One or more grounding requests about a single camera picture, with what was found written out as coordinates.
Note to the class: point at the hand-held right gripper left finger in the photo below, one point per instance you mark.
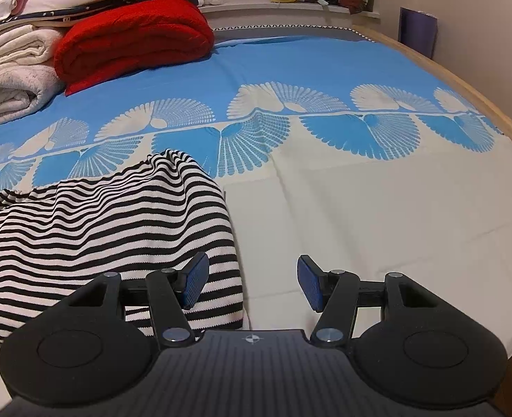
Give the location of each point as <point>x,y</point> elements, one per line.
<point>195,280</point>

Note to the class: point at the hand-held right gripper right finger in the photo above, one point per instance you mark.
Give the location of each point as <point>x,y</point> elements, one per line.
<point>308,282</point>

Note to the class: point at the black white striped shirt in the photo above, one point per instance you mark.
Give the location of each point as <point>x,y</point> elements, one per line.
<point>86,234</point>

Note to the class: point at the navy patterned cloth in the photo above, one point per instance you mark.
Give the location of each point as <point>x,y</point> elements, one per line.
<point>64,12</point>

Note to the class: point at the white window sill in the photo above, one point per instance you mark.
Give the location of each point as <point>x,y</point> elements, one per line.
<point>273,11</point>

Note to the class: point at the purple board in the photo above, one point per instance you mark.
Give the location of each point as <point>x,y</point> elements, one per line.
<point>417,32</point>

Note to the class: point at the wooden bed frame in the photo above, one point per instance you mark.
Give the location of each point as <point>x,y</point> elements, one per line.
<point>477,95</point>

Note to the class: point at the red folded blanket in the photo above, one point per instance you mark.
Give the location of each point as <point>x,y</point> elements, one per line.
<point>130,39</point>

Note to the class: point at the white folded fleece blanket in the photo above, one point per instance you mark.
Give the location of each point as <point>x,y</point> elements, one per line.
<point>8,78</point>

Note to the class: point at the blue white patterned bed sheet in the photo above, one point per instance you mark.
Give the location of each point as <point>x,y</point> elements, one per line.
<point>325,74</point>

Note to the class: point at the grey mattress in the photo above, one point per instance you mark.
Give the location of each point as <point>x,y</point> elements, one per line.
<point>290,31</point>

